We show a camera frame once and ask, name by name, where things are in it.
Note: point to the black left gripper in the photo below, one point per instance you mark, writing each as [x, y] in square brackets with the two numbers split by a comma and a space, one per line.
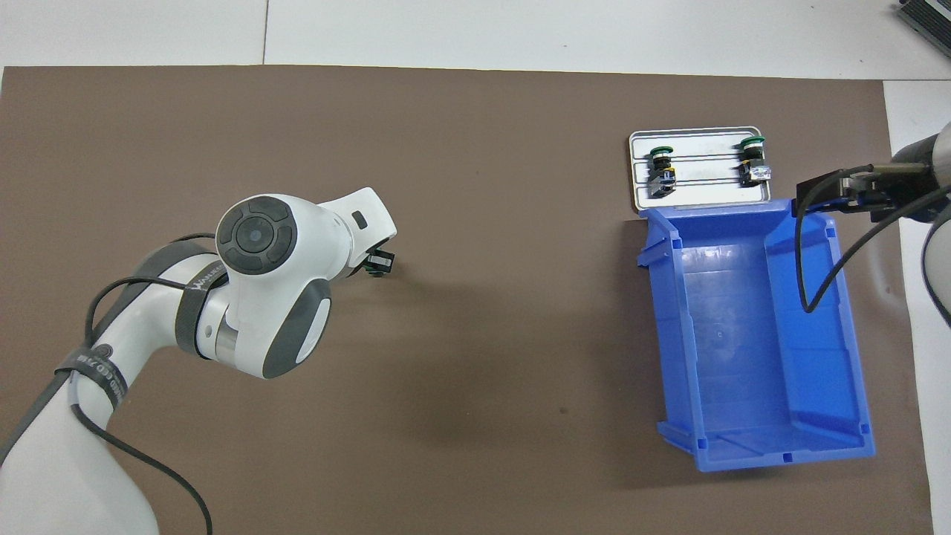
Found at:
[383, 264]

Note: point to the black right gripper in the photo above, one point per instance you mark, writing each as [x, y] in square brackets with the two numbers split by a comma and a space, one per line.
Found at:
[910, 197]

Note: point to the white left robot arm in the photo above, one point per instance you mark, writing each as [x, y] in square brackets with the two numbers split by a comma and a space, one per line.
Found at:
[275, 297]

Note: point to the silver metal tray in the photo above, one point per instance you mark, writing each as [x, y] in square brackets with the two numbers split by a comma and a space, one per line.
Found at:
[706, 193]

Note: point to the brown table mat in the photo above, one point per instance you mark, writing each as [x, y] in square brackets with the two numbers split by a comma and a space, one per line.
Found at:
[483, 409]

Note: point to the blue plastic storage bin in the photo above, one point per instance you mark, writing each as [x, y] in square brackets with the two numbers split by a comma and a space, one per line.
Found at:
[743, 386]

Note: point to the grey ribbed device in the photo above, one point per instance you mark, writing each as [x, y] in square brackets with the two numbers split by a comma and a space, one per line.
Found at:
[929, 15]

